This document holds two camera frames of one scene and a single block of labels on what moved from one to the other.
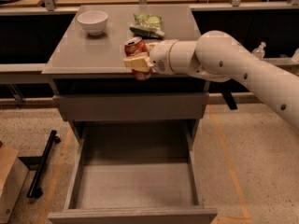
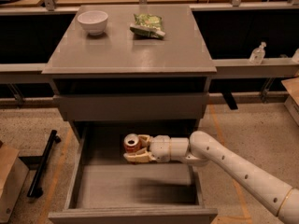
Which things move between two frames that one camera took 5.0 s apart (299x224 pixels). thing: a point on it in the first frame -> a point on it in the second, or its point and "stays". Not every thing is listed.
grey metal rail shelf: x=41 y=67 stays
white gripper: x=159 y=56 -> x=161 y=147
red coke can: x=135 y=47 -> x=132 y=144
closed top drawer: x=132 y=106 stays
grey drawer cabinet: x=92 y=83 stays
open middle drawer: x=133 y=174 stays
